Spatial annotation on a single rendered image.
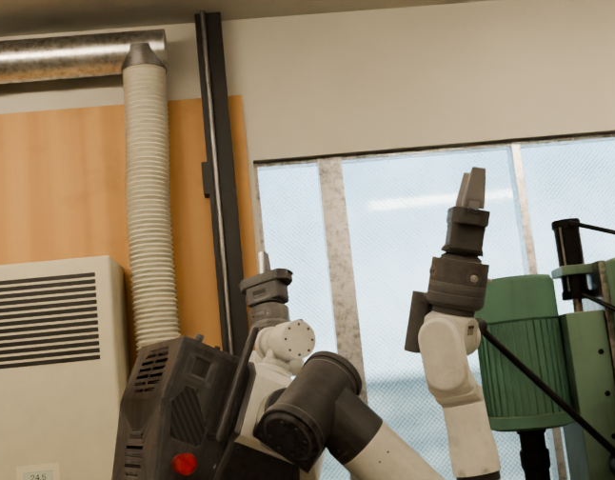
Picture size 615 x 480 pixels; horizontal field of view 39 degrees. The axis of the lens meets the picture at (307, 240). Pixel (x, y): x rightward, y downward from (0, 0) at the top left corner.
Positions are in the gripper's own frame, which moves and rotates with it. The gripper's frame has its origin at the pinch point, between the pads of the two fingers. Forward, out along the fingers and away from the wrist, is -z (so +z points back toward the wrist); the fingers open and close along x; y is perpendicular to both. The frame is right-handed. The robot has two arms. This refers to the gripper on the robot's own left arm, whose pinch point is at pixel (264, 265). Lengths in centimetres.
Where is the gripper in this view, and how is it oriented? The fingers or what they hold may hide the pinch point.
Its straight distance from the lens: 192.4
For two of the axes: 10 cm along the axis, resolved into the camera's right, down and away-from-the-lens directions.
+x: 8.7, -3.0, -3.8
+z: 1.1, 8.9, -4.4
